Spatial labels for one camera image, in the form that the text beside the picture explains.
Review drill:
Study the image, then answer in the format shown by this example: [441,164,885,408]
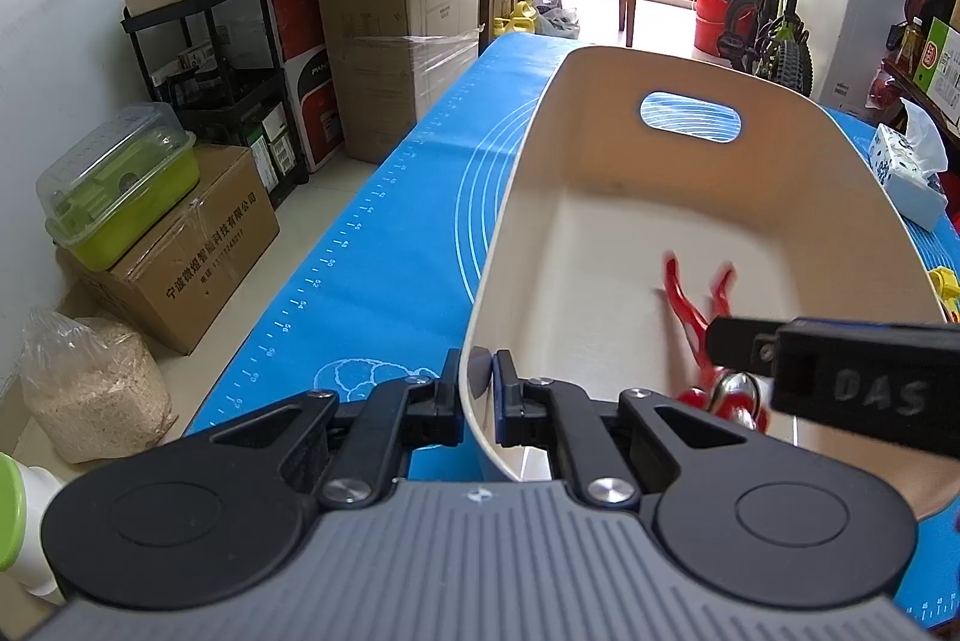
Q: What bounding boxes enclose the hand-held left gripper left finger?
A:
[184,348,464,513]

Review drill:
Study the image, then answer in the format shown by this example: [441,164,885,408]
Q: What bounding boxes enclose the blue silicone mat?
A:
[184,32,960,627]

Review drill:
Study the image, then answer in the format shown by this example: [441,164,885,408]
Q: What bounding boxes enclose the red black appliance carton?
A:
[270,0,346,173]

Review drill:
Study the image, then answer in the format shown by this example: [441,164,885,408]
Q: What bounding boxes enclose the red handled pliers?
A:
[660,251,773,436]

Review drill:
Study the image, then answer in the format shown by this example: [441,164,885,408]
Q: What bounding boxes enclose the red bucket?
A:
[691,0,755,59]

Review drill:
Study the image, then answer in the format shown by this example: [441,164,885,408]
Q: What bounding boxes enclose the green container clear lid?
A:
[35,103,202,273]

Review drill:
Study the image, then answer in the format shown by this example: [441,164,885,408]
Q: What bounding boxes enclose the white bottle green cap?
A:
[0,452,68,604]

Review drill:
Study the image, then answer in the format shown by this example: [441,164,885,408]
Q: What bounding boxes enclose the brown printed cardboard box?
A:
[75,145,280,356]

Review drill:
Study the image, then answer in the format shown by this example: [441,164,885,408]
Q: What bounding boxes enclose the green white box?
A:
[919,15,960,103]

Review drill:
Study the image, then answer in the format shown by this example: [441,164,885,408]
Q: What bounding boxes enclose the white blue tissue box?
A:
[868,100,952,231]

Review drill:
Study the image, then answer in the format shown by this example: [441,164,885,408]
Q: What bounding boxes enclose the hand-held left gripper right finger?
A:
[491,348,751,513]

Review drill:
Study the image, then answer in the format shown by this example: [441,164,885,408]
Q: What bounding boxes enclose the white plastic bag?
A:
[532,0,582,41]

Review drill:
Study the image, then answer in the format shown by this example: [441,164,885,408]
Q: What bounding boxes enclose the white chest freezer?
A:
[795,0,925,121]

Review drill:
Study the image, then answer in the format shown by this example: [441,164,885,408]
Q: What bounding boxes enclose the wooden side table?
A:
[881,56,960,133]

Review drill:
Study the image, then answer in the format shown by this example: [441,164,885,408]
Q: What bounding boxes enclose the black utility cart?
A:
[122,0,310,215]

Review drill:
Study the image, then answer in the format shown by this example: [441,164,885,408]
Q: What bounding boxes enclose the yellow plastic object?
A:
[928,268,960,321]

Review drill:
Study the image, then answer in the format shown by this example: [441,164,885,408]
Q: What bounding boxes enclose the green black bicycle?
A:
[709,0,830,98]

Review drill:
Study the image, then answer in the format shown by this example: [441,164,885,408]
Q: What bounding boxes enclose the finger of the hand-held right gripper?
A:
[705,313,960,443]

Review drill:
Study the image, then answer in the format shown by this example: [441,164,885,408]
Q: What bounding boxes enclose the yellow plastic jugs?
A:
[493,0,539,38]

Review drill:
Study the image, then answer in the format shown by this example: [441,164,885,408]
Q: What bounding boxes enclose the tall wrapped cardboard box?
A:
[311,0,481,166]

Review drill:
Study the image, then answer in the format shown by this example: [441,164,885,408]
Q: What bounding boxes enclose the oil bottle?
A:
[896,17,927,80]

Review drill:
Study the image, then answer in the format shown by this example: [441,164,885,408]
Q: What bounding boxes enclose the clear bag of grain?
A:
[19,307,179,464]

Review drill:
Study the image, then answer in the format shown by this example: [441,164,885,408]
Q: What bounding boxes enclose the beige plastic basket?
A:
[459,45,960,522]

